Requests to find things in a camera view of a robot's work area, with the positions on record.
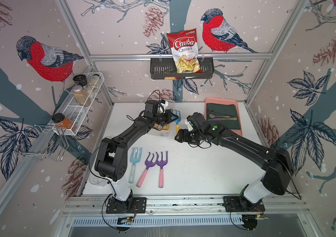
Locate purple rake pink handle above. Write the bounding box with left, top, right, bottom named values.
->
left=157, top=151, right=168, bottom=188
left=136, top=153, right=159, bottom=188

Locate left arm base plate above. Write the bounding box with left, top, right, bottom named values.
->
left=105, top=197, right=147, bottom=214

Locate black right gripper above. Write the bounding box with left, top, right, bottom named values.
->
left=172, top=130, right=203, bottom=145

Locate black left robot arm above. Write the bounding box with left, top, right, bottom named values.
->
left=94, top=99, right=178, bottom=202

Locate black lid spice jar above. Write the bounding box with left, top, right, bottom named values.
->
left=73, top=74, right=88, bottom=89

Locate iridescent spoon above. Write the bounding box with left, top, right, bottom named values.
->
left=209, top=114, right=238, bottom=121

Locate orange spice jar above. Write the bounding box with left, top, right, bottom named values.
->
left=51, top=113, right=77, bottom=132

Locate red chips bag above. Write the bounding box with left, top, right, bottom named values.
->
left=167, top=29, right=202, bottom=74

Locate silver lid spice jar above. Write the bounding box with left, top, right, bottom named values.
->
left=72, top=85, right=91, bottom=107

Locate blue rake yellow handle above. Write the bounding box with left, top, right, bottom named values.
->
left=162, top=124, right=170, bottom=130
left=173, top=110, right=181, bottom=134

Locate black wire basket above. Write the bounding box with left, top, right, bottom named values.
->
left=150, top=58, right=214, bottom=80

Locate light blue rake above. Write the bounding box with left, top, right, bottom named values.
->
left=128, top=147, right=142, bottom=184

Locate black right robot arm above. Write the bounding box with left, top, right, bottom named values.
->
left=175, top=113, right=294, bottom=206

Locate clear plastic storage box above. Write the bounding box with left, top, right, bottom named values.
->
left=148, top=99, right=174, bottom=137

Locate pink tray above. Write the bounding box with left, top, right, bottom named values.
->
left=205, top=97, right=243, bottom=136

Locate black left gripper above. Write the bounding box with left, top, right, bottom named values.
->
left=152, top=110, right=178, bottom=125

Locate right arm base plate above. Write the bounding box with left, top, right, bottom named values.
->
left=222, top=195, right=266, bottom=212

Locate pale spice jar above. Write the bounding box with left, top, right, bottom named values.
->
left=88, top=74, right=101, bottom=90

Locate aluminium frame post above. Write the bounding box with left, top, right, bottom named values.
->
left=54, top=0, right=114, bottom=106

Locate dark green cloth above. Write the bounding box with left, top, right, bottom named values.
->
left=206, top=103, right=241, bottom=130

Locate metal spoon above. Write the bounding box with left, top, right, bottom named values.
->
left=207, top=109, right=233, bottom=116

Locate white wire shelf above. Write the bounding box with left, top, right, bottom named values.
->
left=46, top=72, right=104, bottom=140

